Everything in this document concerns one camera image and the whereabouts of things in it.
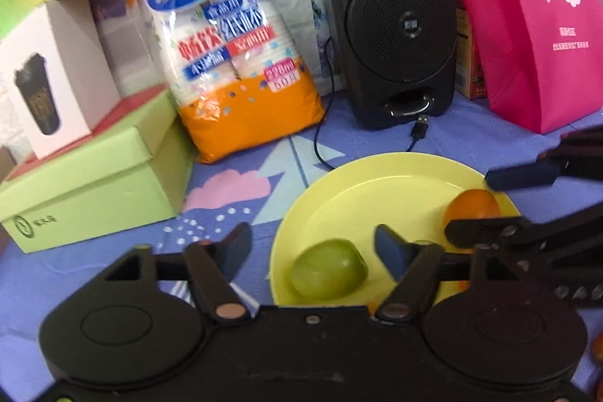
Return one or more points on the blue printed mat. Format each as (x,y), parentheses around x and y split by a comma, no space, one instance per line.
(377,140)

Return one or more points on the green cardboard box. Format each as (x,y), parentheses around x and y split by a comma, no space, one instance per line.
(94,190)

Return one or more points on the pale plastic container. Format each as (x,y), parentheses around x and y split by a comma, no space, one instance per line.
(127,53)

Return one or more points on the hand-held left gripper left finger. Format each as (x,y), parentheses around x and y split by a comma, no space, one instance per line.
(238,242)

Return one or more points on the orange paper cup pack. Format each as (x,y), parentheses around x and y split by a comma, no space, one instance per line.
(226,53)

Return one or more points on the black speaker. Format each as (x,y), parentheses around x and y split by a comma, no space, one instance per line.
(395,20)

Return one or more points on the yellow plate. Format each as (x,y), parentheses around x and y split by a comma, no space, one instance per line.
(348,195)

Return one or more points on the orange round fruit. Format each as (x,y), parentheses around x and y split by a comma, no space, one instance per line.
(597,352)
(463,287)
(471,204)

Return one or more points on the pink fabric bag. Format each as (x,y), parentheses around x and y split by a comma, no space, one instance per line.
(527,30)

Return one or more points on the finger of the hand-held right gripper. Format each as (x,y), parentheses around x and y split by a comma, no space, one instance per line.
(518,177)
(485,230)

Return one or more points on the orange printed box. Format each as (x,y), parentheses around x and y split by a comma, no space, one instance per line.
(466,58)

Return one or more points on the white box with cup picture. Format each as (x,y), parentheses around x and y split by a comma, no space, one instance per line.
(61,72)

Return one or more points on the red flat board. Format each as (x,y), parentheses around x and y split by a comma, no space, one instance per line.
(136,105)

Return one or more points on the green round fruit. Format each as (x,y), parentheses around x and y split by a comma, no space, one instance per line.
(327,271)

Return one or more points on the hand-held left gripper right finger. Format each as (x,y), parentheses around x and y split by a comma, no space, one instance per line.
(390,246)

